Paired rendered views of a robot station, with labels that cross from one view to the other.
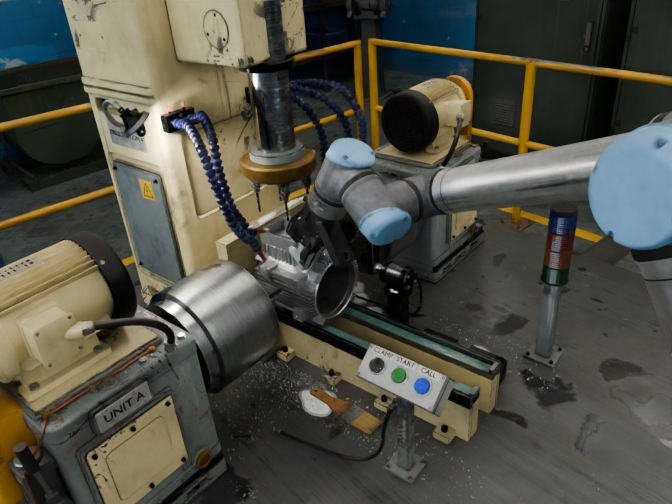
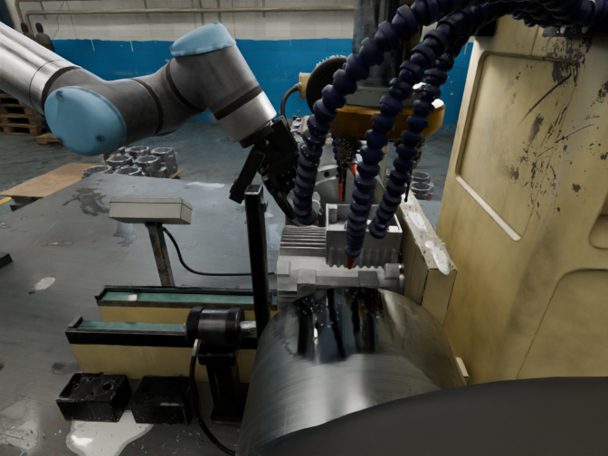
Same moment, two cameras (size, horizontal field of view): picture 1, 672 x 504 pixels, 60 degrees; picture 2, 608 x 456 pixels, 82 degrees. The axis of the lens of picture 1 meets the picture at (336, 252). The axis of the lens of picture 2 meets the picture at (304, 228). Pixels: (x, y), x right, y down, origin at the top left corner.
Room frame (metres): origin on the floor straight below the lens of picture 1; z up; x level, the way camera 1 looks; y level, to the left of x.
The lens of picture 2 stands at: (1.65, -0.30, 1.42)
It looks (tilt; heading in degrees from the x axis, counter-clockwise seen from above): 29 degrees down; 141
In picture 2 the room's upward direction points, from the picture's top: straight up
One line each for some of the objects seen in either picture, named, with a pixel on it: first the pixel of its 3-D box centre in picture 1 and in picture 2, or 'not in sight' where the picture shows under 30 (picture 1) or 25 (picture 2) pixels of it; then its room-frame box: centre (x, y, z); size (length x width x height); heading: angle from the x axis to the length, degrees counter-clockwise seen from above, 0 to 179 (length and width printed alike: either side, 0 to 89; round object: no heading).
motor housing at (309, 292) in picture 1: (306, 276); (334, 277); (1.27, 0.08, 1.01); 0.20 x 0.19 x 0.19; 48
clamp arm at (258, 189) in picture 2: (372, 230); (258, 271); (1.29, -0.10, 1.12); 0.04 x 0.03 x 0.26; 49
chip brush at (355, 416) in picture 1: (343, 408); not in sight; (1.01, 0.01, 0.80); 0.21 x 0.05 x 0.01; 45
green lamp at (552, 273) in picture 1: (555, 271); not in sight; (1.15, -0.51, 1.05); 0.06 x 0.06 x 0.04
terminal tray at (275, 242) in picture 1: (291, 240); (359, 234); (1.29, 0.11, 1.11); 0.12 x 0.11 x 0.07; 48
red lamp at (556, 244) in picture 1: (560, 237); not in sight; (1.15, -0.51, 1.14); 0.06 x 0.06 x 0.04
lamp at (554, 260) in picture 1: (557, 254); not in sight; (1.15, -0.51, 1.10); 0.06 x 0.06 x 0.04
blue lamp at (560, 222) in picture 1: (562, 220); not in sight; (1.15, -0.51, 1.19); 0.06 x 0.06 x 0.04
